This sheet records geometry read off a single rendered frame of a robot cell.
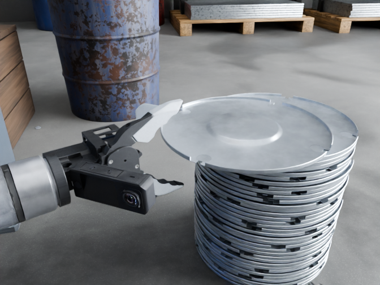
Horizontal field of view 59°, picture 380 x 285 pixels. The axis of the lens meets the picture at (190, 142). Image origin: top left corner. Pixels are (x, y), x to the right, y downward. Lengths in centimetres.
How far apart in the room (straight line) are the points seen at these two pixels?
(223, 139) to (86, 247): 41
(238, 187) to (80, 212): 46
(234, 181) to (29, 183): 31
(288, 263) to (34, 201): 44
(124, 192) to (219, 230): 27
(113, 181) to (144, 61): 94
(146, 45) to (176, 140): 81
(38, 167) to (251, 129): 33
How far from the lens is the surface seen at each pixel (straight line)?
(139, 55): 130
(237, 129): 58
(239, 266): 68
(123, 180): 41
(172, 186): 55
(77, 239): 83
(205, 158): 50
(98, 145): 48
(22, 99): 142
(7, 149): 92
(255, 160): 50
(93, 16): 125
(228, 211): 60
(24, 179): 45
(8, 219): 46
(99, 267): 76
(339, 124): 68
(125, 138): 46
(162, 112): 48
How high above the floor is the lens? 55
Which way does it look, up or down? 28 degrees down
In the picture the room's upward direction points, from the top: straight up
